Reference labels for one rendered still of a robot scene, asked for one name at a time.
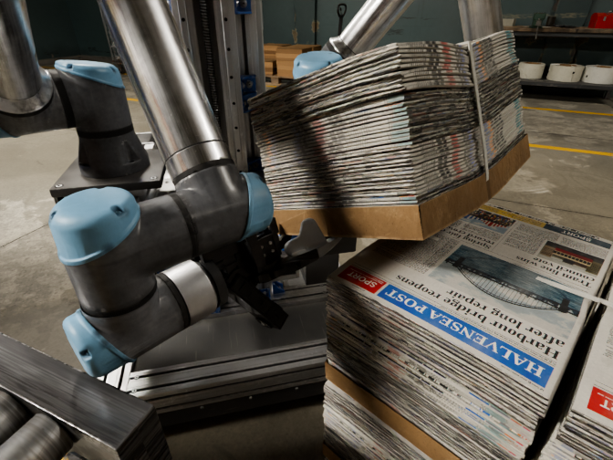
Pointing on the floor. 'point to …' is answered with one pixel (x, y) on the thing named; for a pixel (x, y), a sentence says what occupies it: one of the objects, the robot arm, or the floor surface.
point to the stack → (475, 342)
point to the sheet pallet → (283, 59)
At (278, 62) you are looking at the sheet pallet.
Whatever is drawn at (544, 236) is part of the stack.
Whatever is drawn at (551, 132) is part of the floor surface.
